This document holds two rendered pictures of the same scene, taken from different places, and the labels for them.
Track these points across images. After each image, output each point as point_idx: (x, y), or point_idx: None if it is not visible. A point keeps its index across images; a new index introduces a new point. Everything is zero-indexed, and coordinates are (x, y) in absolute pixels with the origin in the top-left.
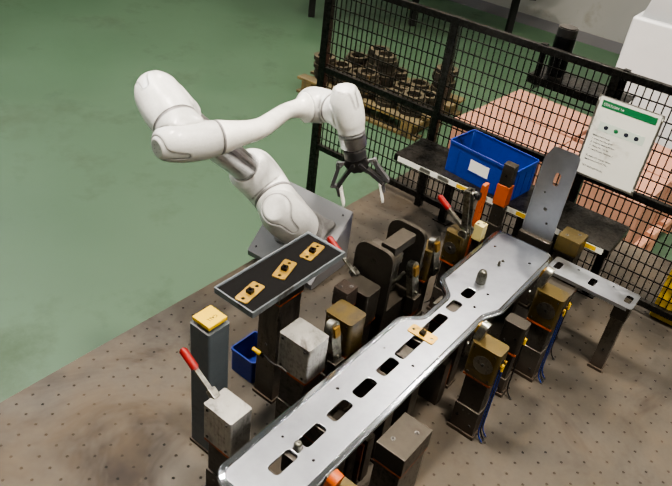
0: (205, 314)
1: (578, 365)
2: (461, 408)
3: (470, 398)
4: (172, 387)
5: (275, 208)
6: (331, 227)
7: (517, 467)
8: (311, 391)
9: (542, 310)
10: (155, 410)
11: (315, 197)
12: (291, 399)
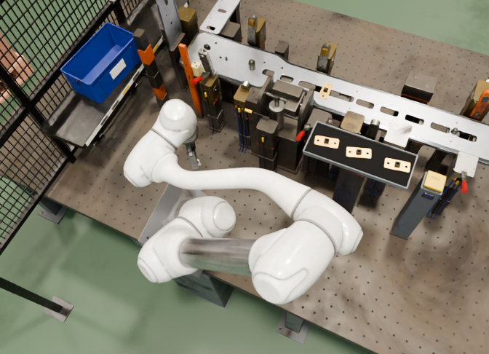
0: (435, 183)
1: None
2: None
3: None
4: (372, 270)
5: (226, 215)
6: (188, 191)
7: (336, 72)
8: (410, 136)
9: (262, 36)
10: (397, 272)
11: (158, 209)
12: None
